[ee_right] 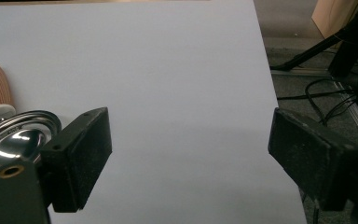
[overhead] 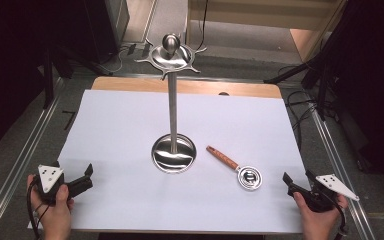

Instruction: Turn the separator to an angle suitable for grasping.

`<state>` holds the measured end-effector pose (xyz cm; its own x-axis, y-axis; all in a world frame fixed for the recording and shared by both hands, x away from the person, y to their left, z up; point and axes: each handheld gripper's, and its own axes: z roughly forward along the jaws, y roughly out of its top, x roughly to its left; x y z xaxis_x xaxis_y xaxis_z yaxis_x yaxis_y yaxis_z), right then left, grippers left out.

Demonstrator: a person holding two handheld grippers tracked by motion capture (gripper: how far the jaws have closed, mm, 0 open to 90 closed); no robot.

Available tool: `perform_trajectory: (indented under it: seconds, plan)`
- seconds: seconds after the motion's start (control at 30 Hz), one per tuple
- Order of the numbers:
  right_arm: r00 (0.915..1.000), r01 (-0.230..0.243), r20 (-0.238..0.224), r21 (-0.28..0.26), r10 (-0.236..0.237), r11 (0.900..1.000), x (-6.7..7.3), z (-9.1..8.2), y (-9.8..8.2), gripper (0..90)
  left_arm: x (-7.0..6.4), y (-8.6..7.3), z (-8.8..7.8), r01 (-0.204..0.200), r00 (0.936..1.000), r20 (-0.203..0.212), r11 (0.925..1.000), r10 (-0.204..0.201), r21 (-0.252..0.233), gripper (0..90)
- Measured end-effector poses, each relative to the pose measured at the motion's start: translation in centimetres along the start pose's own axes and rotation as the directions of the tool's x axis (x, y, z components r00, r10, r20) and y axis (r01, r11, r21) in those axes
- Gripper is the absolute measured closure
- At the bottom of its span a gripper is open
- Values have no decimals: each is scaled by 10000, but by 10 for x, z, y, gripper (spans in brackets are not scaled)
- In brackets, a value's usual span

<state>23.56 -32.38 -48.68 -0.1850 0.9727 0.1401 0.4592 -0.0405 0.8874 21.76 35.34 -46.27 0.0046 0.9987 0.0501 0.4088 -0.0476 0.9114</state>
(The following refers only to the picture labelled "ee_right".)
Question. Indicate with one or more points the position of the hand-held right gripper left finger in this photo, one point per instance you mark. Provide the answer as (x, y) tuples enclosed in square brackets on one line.
[(77, 161)]

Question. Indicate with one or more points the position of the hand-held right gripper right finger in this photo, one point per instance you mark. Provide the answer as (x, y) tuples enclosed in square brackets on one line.
[(310, 155)]

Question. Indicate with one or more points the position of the light wooden board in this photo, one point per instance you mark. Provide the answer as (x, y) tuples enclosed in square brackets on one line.
[(331, 15)]

